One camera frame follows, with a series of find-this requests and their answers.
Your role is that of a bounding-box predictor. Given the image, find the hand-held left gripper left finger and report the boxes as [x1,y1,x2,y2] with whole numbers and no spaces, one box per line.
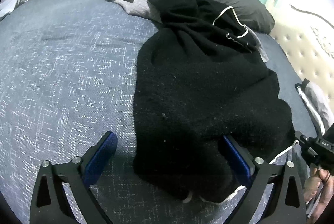
[29,131,118,224]

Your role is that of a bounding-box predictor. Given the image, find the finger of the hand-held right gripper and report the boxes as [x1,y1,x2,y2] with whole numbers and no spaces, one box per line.
[294,131,317,162]

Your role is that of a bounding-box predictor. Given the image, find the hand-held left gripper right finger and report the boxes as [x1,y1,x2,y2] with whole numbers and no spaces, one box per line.
[222,135,307,224]

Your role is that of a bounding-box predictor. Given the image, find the black knit sweater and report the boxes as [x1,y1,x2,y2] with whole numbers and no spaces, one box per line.
[133,0,296,205]

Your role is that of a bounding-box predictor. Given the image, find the person's right hand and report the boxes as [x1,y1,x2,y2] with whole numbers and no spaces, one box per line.
[304,169,334,224]

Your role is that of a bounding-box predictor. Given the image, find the grey folded garment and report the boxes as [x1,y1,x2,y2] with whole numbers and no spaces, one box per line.
[305,82,332,123]

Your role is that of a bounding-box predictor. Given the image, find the black folded garment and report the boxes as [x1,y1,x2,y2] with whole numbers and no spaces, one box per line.
[294,78,325,136]

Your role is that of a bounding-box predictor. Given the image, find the cream tufted headboard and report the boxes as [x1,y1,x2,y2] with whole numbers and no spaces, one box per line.
[265,0,334,115]

